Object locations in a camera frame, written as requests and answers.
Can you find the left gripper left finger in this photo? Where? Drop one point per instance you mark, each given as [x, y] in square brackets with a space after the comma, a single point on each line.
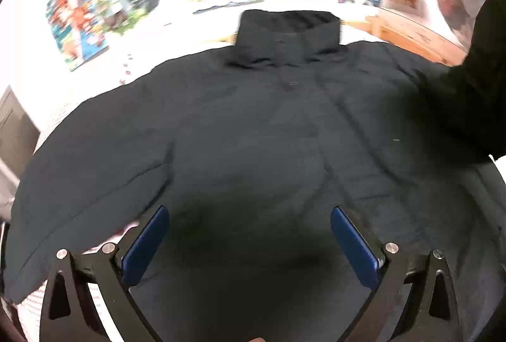
[69, 313]

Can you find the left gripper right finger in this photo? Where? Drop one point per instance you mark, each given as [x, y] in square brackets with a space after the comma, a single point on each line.
[431, 310]

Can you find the large black jacket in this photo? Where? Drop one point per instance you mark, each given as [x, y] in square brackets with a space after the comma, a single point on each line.
[257, 136]

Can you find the red-haired girl drawing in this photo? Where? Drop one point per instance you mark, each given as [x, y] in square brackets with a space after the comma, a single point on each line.
[77, 29]

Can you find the grey board against wall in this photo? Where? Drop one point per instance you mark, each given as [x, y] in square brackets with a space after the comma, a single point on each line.
[18, 135]

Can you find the wooden bed frame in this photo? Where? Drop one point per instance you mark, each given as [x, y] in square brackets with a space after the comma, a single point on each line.
[412, 36]

